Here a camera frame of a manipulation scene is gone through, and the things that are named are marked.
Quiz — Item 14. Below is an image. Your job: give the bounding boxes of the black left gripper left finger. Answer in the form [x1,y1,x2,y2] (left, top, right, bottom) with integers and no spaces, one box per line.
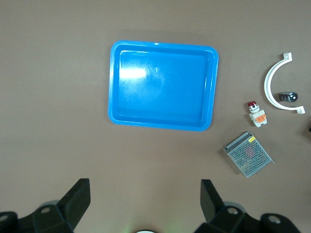
[0,178,91,233]

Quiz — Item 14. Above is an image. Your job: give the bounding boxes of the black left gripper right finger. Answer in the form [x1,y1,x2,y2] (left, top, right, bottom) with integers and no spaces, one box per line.
[194,179,302,233]

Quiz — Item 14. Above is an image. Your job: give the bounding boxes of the metal mesh power supply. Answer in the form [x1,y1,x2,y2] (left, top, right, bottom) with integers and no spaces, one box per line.
[223,131,275,179]

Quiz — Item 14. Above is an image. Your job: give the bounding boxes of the red button white orange base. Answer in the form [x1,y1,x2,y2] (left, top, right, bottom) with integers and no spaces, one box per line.
[247,100,267,128]

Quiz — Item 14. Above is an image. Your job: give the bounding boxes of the black cylindrical component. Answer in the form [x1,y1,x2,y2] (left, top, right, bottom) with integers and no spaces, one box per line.
[278,91,299,103]

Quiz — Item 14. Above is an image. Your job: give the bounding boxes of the blue plastic tray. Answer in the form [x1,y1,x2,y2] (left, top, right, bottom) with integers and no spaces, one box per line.
[107,40,219,133]

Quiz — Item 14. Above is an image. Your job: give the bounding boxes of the white semicircular pipe clamp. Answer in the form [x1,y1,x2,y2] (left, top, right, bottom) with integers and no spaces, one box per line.
[263,51,306,115]

